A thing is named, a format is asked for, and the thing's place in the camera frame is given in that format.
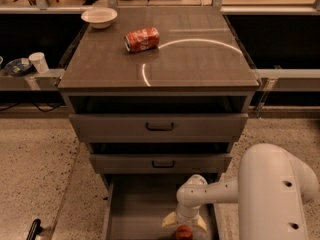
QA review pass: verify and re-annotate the white paper cup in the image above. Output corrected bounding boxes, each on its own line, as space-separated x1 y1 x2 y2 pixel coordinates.
28 52 49 73

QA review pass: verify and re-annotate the red apple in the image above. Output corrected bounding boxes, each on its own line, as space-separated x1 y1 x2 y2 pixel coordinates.
175 225 193 240

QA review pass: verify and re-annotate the black cable under shelf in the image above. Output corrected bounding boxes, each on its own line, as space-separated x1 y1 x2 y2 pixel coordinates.
0 101 65 113

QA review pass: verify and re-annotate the metal side shelf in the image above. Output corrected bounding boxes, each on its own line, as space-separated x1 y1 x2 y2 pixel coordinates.
0 69 65 91

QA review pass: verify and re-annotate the top grey drawer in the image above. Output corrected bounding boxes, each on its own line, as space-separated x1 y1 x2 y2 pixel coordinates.
70 113 248 143

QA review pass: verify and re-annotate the grey drawer cabinet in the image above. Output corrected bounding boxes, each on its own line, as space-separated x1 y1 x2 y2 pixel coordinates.
57 5 260 240

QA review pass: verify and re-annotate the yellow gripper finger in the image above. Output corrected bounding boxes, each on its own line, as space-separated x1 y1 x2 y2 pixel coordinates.
196 215 207 232
161 212 177 228

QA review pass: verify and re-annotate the crushed red soda can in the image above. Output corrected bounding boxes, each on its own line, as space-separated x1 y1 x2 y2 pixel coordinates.
124 27 160 53

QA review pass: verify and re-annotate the white bowl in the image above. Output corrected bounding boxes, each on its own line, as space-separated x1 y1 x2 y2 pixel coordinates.
81 8 118 29

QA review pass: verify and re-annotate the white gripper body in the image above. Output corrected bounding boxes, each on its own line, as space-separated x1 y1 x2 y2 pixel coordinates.
175 204 200 226

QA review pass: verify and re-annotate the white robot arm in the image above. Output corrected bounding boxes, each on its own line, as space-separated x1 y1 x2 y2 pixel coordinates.
162 143 319 240

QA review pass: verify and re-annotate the dark blue bowl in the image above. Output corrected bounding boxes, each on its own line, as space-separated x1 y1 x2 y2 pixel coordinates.
4 58 32 77

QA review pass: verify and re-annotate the black object on floor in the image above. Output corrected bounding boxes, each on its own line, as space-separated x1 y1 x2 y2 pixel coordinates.
26 219 42 240

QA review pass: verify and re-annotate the middle grey drawer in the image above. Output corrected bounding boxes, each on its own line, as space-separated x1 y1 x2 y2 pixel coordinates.
89 153 232 174

